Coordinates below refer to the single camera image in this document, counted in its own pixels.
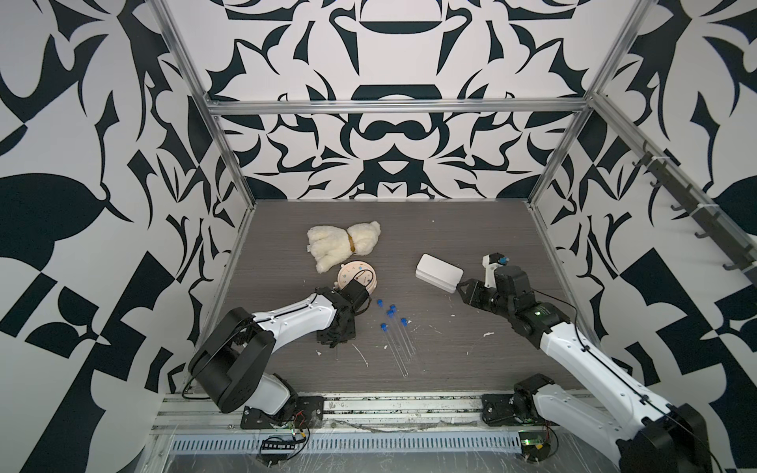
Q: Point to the electronics board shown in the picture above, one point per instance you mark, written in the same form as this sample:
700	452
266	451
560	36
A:
276	449
538	447

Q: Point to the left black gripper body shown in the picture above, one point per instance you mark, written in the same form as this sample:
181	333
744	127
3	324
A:
348	332

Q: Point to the left electronics board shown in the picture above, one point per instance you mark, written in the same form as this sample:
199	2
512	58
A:
276	449

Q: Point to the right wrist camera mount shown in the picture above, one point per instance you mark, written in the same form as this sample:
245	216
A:
491	262

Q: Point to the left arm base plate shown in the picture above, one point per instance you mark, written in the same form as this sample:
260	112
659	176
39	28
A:
300	411

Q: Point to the cream plush dog toy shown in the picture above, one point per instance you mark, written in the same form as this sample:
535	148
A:
330	245

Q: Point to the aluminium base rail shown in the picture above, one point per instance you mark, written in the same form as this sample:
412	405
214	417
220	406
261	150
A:
400	412

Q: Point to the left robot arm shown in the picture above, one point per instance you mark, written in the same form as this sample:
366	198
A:
230	366

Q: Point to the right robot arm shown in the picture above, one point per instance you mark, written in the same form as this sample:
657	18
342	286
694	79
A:
633	427

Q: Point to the right electronics board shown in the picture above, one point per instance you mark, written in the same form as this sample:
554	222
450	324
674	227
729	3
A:
538	447

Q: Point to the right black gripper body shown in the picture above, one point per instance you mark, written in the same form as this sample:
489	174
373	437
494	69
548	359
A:
488	299

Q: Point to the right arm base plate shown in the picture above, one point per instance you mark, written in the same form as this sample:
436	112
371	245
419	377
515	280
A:
500	410

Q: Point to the pink round alarm clock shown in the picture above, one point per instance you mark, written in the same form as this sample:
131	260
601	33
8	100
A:
359	271

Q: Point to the wall hook rack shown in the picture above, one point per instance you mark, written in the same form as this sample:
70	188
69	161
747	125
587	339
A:
692	202

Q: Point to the white rectangular box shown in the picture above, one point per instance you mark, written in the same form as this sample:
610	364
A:
438	273

